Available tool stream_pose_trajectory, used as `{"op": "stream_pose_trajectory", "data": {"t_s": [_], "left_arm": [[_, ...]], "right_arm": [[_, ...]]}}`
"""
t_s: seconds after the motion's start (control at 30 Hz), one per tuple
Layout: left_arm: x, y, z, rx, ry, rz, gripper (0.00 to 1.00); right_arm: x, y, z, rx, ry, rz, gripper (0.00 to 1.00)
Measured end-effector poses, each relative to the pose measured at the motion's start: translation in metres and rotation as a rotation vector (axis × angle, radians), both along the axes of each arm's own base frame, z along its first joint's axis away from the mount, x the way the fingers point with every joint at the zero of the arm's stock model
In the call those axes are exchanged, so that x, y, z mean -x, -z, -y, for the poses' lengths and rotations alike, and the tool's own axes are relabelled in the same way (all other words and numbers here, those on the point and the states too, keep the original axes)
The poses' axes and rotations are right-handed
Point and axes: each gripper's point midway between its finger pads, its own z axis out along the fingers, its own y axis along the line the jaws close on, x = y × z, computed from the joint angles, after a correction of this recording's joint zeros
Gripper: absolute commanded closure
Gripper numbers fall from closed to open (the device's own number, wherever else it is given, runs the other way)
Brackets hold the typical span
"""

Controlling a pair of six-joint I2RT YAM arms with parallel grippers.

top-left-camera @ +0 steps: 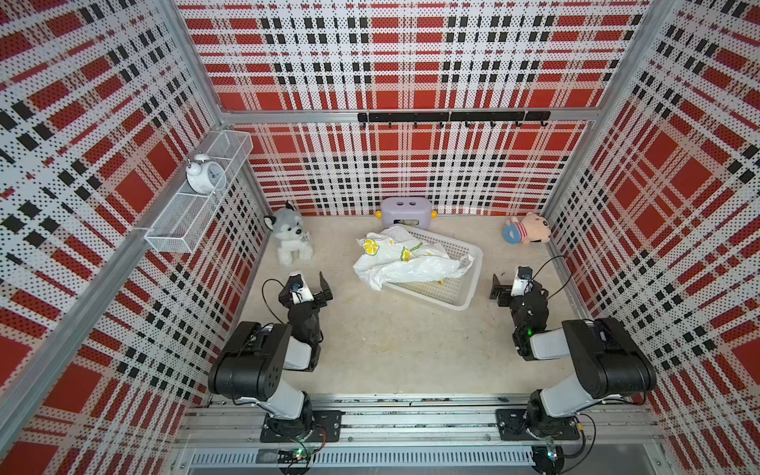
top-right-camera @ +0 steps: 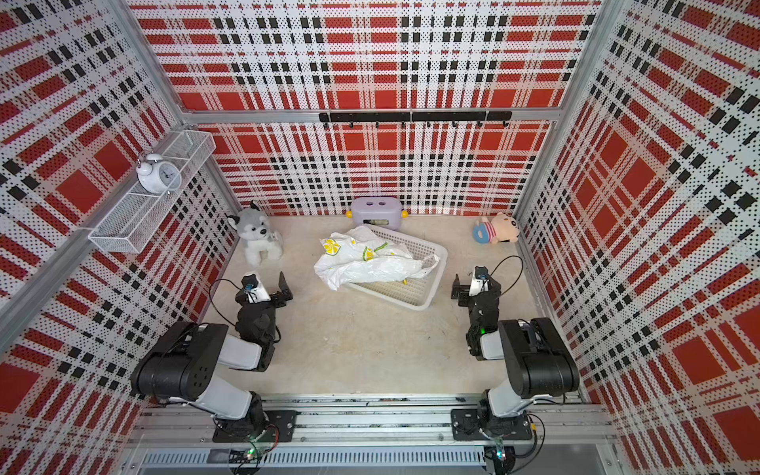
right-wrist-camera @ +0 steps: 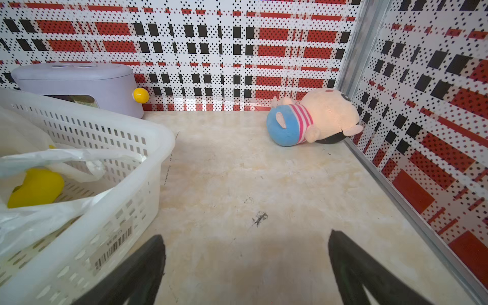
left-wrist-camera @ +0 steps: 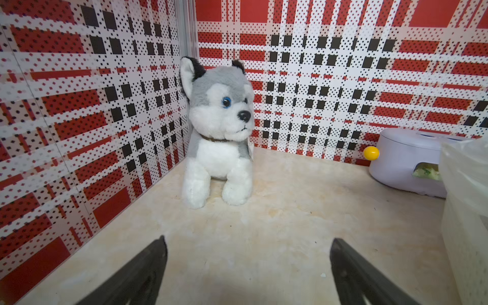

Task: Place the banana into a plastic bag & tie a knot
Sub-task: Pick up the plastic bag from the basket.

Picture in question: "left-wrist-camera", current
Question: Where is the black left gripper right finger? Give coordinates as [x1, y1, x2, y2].
[329, 238, 418, 304]

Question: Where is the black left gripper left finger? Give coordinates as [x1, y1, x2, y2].
[78, 236, 168, 305]

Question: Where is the white perforated plastic basket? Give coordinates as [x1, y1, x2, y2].
[441, 195, 487, 304]

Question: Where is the translucent white plastic bag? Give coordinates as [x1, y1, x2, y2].
[439, 137, 487, 216]

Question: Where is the grey white husky plush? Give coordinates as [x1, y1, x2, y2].
[180, 57, 255, 209]

